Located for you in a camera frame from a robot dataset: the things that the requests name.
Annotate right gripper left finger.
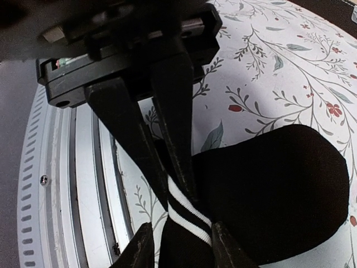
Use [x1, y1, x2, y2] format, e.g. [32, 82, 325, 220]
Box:
[110, 222, 155, 268]

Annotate aluminium front rail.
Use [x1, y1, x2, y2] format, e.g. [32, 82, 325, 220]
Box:
[17, 86, 131, 267]

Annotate black compartment box open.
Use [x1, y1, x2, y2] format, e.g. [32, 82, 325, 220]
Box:
[291, 0, 357, 38]

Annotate black sock white stripes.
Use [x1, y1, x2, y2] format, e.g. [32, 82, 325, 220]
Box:
[155, 125, 349, 267]

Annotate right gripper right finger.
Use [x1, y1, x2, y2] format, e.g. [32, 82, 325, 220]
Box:
[212, 222, 259, 268]

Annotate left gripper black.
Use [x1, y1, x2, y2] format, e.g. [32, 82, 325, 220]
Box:
[36, 4, 223, 208]

